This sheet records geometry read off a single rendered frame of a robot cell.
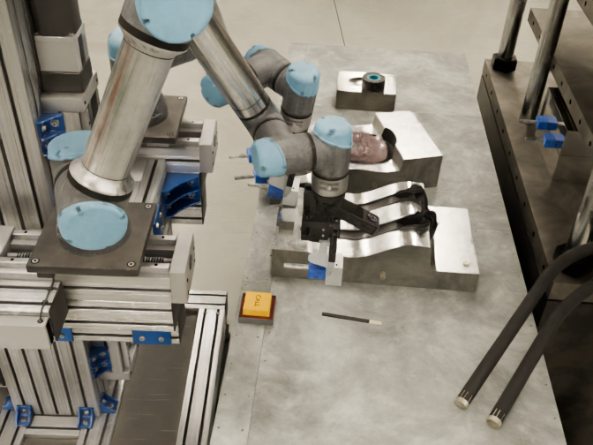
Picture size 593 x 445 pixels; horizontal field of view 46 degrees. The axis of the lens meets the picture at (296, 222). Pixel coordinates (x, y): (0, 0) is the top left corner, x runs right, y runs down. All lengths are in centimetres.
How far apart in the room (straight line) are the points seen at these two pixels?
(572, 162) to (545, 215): 22
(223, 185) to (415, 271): 185
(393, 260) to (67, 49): 86
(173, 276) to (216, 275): 145
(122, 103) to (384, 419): 80
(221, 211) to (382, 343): 177
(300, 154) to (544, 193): 106
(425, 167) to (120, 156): 106
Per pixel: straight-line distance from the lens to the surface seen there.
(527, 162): 233
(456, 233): 185
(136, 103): 118
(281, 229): 178
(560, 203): 219
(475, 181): 216
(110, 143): 121
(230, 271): 294
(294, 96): 157
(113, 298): 156
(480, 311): 174
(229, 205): 330
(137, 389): 229
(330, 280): 157
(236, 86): 136
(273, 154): 131
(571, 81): 229
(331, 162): 136
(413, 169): 204
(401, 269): 171
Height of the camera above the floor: 199
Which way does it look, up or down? 38 degrees down
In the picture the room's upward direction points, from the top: 3 degrees clockwise
